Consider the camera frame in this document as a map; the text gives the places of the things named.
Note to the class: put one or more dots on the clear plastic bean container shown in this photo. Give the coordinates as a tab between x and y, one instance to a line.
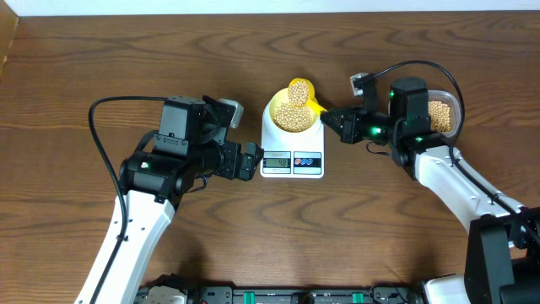
454	104

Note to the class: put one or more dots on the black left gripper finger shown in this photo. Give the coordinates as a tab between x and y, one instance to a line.
254	151
247	169

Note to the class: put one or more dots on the soybeans in bowl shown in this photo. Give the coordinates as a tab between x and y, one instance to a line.
293	119

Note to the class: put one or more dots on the soybeans in container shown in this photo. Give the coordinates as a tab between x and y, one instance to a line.
440	114

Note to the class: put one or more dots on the yellow plastic measuring scoop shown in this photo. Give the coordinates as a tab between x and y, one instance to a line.
301	92

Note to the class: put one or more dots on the white digital kitchen scale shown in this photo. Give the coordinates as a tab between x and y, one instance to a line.
291	155

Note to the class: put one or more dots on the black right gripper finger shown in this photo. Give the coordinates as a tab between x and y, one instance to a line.
334	116
344	131

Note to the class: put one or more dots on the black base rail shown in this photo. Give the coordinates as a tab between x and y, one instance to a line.
172	288

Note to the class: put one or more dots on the yellow plastic bowl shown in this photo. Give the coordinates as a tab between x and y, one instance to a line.
280	98

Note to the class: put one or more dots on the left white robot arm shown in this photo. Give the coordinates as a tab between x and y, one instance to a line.
191	143

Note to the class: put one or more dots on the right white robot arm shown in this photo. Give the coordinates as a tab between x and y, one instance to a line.
502	262

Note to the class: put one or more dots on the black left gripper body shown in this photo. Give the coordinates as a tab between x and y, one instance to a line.
229	166

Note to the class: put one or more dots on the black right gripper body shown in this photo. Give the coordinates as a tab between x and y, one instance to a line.
375	126

